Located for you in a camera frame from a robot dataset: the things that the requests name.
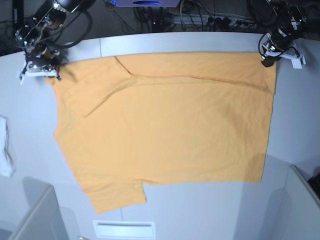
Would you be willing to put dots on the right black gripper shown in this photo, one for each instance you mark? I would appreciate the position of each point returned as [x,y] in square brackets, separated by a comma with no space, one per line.
[42,57]

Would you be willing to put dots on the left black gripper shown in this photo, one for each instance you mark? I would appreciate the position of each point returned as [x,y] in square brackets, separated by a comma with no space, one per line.
[280,39]

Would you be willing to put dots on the yellow T-shirt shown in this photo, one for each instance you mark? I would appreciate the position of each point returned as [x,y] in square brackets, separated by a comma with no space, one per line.
[162,118]

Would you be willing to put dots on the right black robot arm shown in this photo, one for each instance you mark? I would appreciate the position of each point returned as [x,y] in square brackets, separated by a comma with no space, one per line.
[37,36]

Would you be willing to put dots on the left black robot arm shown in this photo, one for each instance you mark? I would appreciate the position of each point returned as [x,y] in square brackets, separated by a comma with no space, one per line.
[285,14]

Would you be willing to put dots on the white cloth at edge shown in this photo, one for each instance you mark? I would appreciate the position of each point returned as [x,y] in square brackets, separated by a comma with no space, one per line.
[7,166]

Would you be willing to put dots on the blue device box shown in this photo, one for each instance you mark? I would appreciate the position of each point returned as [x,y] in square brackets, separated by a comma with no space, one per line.
[145,3]

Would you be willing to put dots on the white slotted table plate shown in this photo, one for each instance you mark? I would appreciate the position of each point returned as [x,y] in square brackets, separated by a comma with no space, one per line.
[125,230]

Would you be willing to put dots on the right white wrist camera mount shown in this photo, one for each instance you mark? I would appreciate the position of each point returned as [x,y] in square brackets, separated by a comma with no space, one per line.
[32,70]

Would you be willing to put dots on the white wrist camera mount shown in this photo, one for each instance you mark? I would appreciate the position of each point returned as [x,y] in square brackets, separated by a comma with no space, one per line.
[292,54]
[32,70]

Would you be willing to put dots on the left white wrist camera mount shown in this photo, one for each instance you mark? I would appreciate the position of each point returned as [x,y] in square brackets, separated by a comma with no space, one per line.
[292,54]

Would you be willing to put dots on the left grey bin wall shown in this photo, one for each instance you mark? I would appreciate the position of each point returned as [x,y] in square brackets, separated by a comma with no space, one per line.
[43,221]

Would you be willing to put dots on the grey bin wall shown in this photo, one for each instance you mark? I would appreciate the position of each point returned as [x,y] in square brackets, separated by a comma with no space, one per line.
[304,221]
[43,221]

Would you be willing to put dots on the right grey bin wall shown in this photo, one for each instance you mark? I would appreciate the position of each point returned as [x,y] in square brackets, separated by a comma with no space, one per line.
[304,221]

